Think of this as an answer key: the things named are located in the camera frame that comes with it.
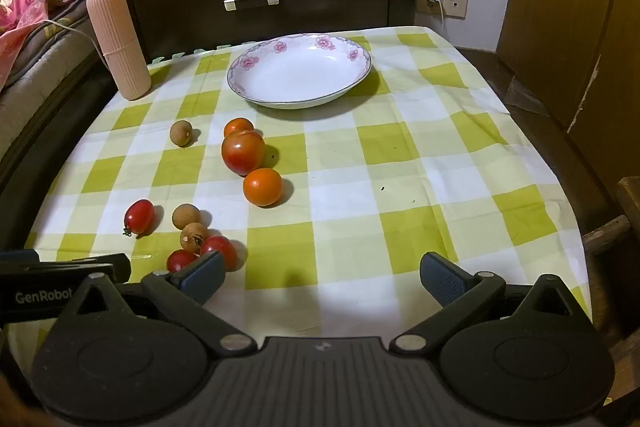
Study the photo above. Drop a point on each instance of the small orange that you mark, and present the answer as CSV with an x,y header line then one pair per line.
x,y
238,126
262,187

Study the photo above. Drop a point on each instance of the red cherry tomato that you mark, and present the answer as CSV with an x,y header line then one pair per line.
x,y
139,216
180,261
220,248

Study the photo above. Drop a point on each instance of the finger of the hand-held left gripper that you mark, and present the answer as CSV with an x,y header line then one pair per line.
x,y
112,267

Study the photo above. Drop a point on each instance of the brown longan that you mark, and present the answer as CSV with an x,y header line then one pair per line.
x,y
181,133
194,237
184,215

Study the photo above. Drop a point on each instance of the beige wall socket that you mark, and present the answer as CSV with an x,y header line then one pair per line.
x,y
455,2

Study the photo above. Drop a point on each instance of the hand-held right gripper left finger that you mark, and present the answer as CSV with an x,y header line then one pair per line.
x,y
207,273

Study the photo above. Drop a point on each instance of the yellow-green checked tablecloth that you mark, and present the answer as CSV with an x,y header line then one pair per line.
x,y
350,187

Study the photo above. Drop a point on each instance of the pink floral blanket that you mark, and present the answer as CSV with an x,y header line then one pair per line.
x,y
25,17

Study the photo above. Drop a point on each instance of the dark wooden bed frame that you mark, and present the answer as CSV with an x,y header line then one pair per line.
x,y
50,127

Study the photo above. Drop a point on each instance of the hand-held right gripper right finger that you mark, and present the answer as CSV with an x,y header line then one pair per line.
x,y
442,279

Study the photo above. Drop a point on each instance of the wooden stool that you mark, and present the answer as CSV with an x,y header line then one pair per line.
x,y
627,197

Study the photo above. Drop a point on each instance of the grey-brown mattress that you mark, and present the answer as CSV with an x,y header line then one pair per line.
x,y
30,107

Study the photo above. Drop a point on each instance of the large red tomato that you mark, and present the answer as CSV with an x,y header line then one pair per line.
x,y
242,153

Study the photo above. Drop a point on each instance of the green foam mat edge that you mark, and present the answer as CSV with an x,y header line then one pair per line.
x,y
175,56

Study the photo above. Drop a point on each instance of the white floral plate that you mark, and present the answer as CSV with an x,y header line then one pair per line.
x,y
300,72

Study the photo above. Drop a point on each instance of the pink ribbed bottle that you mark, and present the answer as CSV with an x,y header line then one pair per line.
x,y
117,47

